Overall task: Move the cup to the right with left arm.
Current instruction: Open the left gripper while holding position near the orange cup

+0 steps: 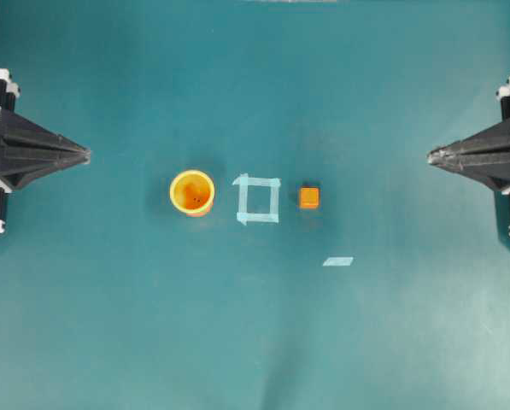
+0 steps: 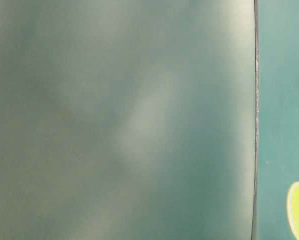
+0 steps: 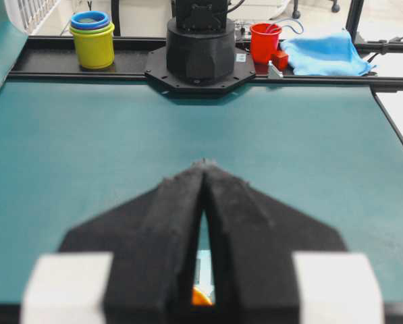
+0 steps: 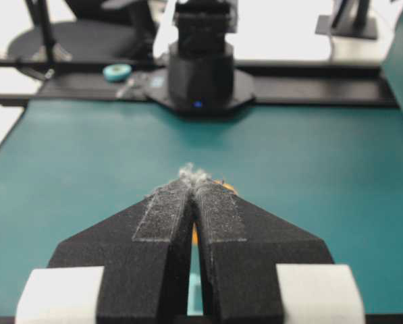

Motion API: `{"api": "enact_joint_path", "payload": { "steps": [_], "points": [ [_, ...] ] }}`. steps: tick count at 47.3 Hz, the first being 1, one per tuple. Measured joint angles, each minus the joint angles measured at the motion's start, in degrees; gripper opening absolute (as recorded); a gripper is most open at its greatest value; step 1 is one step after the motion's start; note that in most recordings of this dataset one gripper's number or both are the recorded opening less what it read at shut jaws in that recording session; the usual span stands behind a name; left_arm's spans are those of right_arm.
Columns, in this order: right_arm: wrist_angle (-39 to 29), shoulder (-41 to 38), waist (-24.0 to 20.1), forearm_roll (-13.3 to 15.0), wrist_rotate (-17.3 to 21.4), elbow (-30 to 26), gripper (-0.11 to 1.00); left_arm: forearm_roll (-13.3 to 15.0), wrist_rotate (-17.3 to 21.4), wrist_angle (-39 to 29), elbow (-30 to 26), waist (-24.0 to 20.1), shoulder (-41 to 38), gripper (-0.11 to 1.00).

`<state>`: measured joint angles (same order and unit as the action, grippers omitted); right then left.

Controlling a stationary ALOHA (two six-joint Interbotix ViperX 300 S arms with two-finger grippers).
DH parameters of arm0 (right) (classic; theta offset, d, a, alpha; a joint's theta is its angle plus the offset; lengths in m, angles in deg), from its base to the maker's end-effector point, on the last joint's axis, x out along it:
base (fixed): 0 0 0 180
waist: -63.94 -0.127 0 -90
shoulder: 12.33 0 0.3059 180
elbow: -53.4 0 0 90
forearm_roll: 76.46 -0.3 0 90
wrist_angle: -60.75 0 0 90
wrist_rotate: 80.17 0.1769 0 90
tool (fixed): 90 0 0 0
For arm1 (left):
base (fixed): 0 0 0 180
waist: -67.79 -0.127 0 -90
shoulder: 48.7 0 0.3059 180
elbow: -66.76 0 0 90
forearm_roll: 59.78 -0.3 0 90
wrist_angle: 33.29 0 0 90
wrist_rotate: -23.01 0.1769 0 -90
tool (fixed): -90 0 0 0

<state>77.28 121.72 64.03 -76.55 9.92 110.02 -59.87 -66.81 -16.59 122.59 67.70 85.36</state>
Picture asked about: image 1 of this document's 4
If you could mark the light blue tape strip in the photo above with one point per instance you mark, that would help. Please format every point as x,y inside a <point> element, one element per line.
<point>339,261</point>

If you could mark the small orange cube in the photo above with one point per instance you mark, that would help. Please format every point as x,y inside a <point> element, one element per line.
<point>309,197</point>

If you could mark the light blue tape square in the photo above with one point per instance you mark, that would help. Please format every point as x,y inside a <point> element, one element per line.
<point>258,199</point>

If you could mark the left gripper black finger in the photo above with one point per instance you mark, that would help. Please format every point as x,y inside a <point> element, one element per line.
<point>17,173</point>
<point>19,130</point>

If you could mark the orange yellow plastic cup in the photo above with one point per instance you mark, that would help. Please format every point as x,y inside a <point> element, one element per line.
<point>192,193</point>

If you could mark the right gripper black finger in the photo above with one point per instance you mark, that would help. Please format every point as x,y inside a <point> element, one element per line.
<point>495,139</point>
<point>491,172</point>

